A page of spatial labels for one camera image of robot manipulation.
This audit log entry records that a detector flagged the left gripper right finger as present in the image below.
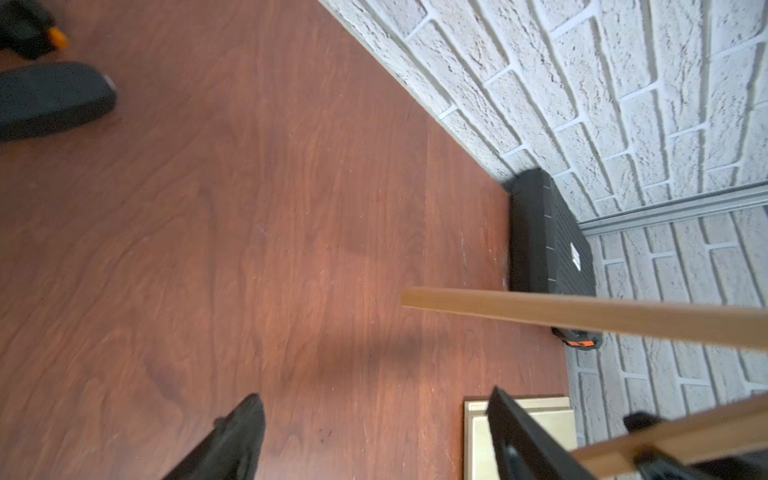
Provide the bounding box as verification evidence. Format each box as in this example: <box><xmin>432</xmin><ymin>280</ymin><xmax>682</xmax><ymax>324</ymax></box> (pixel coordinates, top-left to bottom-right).
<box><xmin>486</xmin><ymin>386</ymin><xmax>594</xmax><ymax>479</ymax></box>

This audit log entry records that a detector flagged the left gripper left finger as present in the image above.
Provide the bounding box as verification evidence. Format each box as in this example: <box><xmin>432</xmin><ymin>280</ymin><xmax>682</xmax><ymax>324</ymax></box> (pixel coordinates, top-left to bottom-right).
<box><xmin>163</xmin><ymin>393</ymin><xmax>266</xmax><ymax>480</ymax></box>

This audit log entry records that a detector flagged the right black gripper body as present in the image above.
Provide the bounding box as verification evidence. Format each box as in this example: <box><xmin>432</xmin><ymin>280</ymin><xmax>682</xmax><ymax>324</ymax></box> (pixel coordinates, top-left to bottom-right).
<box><xmin>624</xmin><ymin>410</ymin><xmax>767</xmax><ymax>479</ymax></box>

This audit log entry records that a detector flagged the light plywood board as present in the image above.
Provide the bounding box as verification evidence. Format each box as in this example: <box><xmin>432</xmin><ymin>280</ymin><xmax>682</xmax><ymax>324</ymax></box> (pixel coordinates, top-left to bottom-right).
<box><xmin>463</xmin><ymin>396</ymin><xmax>578</xmax><ymax>479</ymax></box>

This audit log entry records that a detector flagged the small wooden easel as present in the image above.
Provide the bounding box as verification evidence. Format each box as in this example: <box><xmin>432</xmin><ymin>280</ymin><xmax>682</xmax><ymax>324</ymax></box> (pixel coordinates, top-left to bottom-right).
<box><xmin>401</xmin><ymin>287</ymin><xmax>767</xmax><ymax>479</ymax></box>

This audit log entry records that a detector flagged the black plastic tool case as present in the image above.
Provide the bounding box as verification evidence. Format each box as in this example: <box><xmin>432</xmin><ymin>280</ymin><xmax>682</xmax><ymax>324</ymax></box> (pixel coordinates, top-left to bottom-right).
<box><xmin>508</xmin><ymin>168</ymin><xmax>604</xmax><ymax>351</ymax></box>

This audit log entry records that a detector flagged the small black clamp part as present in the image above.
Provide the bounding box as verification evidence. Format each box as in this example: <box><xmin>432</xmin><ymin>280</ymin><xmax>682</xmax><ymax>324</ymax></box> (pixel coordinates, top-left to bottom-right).
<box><xmin>1</xmin><ymin>0</ymin><xmax>69</xmax><ymax>60</ymax></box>

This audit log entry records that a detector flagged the black handled screwdriver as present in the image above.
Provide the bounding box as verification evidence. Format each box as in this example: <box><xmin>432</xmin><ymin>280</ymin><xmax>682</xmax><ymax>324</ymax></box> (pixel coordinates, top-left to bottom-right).
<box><xmin>1</xmin><ymin>62</ymin><xmax>117</xmax><ymax>142</ymax></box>

